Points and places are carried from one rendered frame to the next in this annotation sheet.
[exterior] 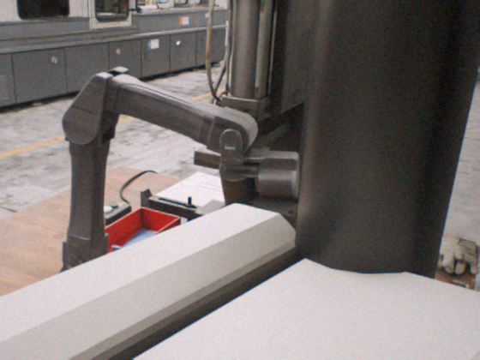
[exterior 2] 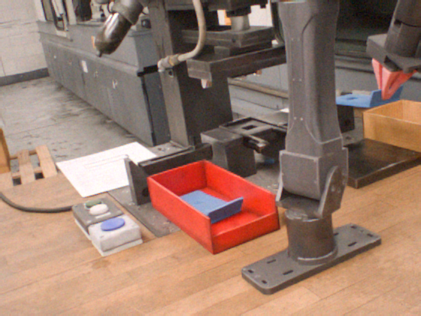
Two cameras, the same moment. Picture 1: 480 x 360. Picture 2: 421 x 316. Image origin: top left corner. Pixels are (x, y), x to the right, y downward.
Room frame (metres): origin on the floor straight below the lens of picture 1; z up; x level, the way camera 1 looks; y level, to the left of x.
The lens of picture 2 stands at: (0.58, 0.85, 1.29)
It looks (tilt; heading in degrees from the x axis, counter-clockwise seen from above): 18 degrees down; 305
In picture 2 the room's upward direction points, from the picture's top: 8 degrees counter-clockwise
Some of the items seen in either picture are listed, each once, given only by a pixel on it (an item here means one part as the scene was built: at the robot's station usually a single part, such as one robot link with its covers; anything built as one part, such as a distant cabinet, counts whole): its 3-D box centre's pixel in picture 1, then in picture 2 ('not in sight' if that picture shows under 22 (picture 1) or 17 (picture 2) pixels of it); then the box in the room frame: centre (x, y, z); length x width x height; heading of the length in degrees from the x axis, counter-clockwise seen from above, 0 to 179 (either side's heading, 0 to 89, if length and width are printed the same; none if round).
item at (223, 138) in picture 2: (240, 216); (254, 127); (1.20, -0.08, 0.98); 0.20 x 0.10 x 0.01; 63
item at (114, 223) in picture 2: not in sight; (113, 226); (1.24, 0.30, 0.93); 0.04 x 0.04 x 0.02
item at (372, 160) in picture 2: not in sight; (361, 161); (0.98, -0.11, 0.91); 0.17 x 0.16 x 0.02; 63
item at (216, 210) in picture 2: (141, 240); (202, 201); (1.17, 0.15, 0.92); 0.15 x 0.07 x 0.03; 159
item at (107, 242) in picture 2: not in sight; (116, 241); (1.24, 0.30, 0.90); 0.07 x 0.07 x 0.06; 63
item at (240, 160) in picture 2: not in sight; (256, 147); (1.20, -0.08, 0.94); 0.20 x 0.10 x 0.07; 63
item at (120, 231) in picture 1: (131, 241); (208, 201); (1.14, 0.17, 0.93); 0.25 x 0.12 x 0.06; 153
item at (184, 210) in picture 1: (176, 211); (177, 165); (1.28, 0.08, 0.95); 0.15 x 0.03 x 0.10; 63
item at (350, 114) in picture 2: not in sight; (339, 113); (1.11, -0.32, 0.95); 0.06 x 0.03 x 0.09; 63
